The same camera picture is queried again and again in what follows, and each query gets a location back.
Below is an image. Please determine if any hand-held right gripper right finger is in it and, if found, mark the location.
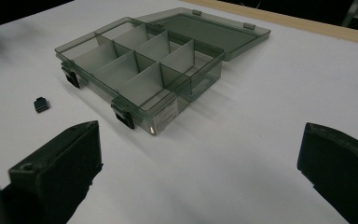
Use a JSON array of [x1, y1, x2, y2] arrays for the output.
[[296, 121, 358, 224]]

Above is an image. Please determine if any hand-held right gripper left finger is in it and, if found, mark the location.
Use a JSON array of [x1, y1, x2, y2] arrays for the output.
[[0, 120, 103, 224]]

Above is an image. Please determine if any small black adapter plug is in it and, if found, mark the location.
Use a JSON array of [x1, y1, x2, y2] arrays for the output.
[[33, 96, 50, 114]]

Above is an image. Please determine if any transparent grey compartment storage box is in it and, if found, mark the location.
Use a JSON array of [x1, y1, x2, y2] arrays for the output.
[[54, 7, 272, 136]]

